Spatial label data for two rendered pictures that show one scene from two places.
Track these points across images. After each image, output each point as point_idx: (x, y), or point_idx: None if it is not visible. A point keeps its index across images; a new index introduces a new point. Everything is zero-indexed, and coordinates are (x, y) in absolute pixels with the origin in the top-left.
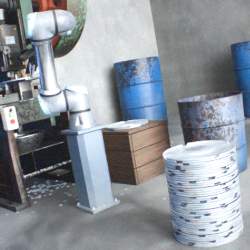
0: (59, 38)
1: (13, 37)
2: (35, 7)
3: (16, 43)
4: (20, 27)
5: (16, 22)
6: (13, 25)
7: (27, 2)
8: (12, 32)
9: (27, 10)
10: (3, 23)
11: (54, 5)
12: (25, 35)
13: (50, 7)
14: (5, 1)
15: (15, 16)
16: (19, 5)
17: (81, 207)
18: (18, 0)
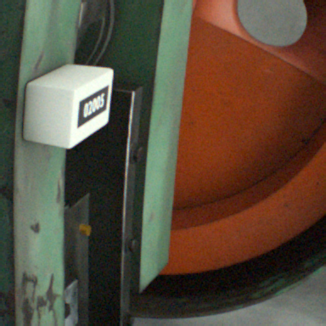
0: (265, 252)
1: (75, 289)
2: None
3: (80, 317)
4: (126, 222)
5: (91, 171)
6: (80, 208)
7: (178, 32)
8: (73, 258)
9: (168, 92)
10: None
11: (241, 24)
12: (141, 273)
13: (218, 30)
14: (80, 35)
15: (98, 132)
16: (140, 59)
17: None
18: (148, 25)
